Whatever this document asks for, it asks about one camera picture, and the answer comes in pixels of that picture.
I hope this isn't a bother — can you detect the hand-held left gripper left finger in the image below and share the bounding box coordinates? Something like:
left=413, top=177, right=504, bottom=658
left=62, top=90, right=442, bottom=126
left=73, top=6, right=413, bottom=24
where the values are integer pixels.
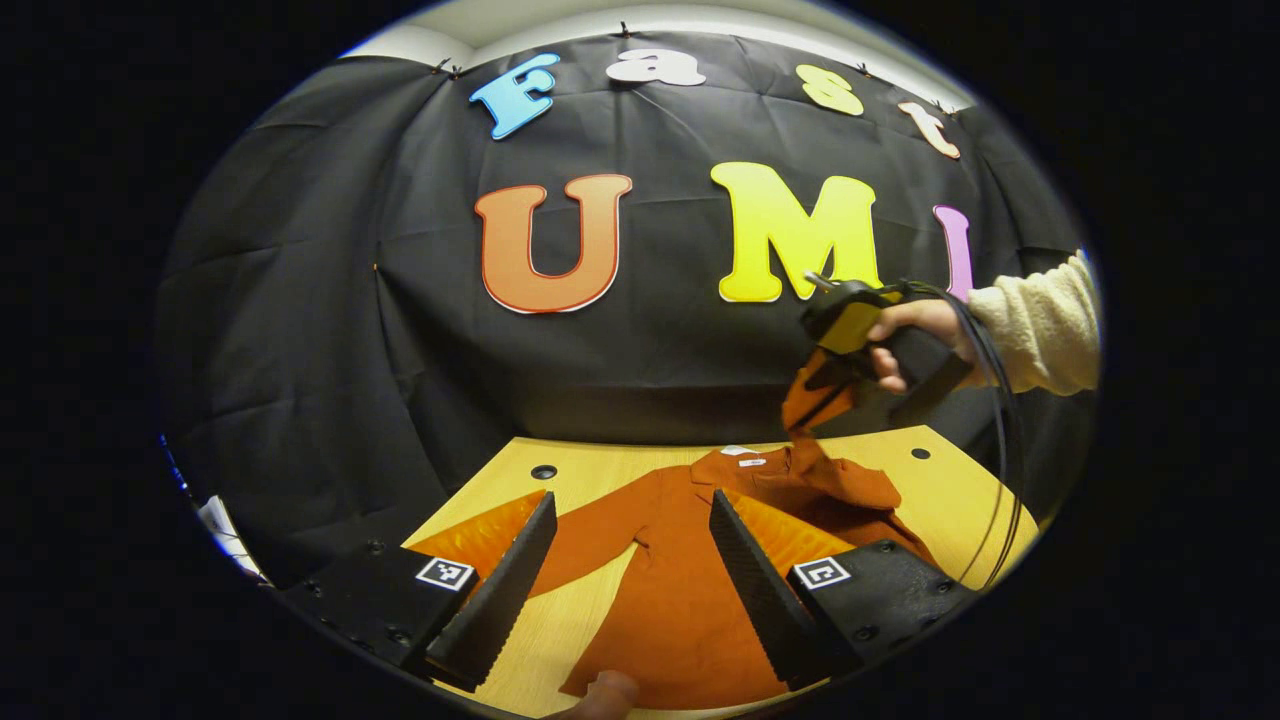
left=278, top=490, right=559, bottom=693

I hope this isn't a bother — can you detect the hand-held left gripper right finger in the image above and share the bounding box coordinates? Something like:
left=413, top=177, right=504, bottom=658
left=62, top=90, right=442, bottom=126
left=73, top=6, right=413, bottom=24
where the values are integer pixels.
left=708, top=488, right=981, bottom=693

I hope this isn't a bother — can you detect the rust orange button-up shirt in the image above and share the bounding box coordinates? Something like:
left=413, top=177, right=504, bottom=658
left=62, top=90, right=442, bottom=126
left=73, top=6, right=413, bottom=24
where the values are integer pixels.
left=530, top=428, right=941, bottom=711

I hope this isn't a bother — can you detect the black backdrop cloth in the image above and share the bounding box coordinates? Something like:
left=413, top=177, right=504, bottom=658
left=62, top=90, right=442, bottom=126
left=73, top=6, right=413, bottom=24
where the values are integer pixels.
left=155, top=30, right=1096, bottom=591

